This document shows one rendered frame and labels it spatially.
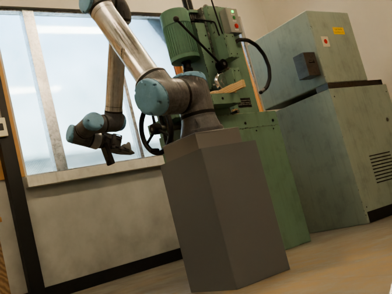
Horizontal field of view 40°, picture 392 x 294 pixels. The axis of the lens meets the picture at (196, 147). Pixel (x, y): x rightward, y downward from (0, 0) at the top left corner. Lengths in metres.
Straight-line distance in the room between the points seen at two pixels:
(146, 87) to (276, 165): 1.25
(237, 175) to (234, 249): 0.30
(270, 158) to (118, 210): 1.50
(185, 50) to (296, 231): 1.22
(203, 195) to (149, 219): 2.22
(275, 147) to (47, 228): 1.71
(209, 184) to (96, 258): 2.11
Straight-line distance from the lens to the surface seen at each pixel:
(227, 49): 3.21
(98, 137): 2.71
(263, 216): 2.21
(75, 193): 4.05
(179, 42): 3.17
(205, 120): 2.22
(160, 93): 2.10
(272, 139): 3.18
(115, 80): 2.62
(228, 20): 3.35
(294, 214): 3.18
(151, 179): 4.37
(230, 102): 2.90
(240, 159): 2.19
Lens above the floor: 0.30
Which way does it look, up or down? 7 degrees up
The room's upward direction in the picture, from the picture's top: 14 degrees counter-clockwise
